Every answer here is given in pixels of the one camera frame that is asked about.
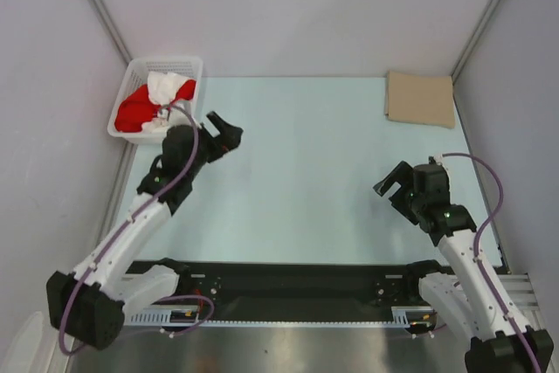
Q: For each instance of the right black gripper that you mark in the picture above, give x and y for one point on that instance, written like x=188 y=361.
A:
x=403 y=175

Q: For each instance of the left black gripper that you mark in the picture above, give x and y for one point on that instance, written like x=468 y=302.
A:
x=227 y=139

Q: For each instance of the white t shirt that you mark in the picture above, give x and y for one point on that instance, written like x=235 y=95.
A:
x=165 y=89

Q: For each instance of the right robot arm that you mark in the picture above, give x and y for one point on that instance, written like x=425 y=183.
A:
x=472 y=302

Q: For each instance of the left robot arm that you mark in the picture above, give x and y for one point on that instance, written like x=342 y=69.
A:
x=92 y=302

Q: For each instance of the white plastic basket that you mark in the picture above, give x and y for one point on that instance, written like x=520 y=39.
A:
x=137 y=75

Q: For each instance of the red t shirt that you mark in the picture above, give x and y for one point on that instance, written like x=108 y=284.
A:
x=133 y=111

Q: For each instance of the folded tan t shirt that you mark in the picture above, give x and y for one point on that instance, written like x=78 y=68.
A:
x=419 y=99

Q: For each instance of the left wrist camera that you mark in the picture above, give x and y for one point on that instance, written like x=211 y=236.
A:
x=176 y=114

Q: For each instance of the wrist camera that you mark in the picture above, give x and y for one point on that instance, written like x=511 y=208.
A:
x=437 y=159
x=176 y=114

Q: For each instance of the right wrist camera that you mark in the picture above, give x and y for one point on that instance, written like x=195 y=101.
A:
x=437 y=159

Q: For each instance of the white slotted cable duct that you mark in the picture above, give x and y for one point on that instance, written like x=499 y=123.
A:
x=167 y=317

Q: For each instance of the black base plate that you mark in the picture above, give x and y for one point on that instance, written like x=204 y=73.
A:
x=251 y=292

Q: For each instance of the aluminium front rail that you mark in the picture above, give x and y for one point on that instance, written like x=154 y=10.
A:
x=519 y=288

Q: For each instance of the left aluminium frame post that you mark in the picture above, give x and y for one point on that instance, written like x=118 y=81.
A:
x=103 y=14

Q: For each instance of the aluminium frame post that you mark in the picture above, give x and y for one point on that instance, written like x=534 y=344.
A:
x=103 y=14
x=480 y=27

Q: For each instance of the right aluminium frame post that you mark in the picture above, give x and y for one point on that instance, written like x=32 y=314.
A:
x=480 y=27

